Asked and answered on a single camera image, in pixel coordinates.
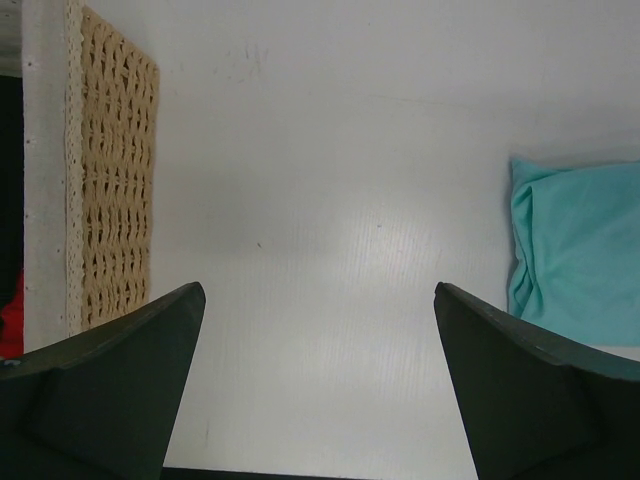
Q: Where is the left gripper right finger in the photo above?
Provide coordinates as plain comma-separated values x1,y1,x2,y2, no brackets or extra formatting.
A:
434,283,639,479

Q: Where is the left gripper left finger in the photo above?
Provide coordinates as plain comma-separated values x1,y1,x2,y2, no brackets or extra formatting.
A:
1,282,206,479

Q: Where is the teal t shirt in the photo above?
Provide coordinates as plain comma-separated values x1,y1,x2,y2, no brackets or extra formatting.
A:
508,158,639,347

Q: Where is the red t shirt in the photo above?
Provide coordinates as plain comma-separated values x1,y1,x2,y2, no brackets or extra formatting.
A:
0,271,24,359

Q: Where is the black t shirt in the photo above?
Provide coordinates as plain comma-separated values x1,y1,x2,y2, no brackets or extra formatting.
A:
0,76,24,308

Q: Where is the wicker laundry basket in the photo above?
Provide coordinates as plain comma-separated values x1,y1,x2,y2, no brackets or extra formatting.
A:
1,1,160,351

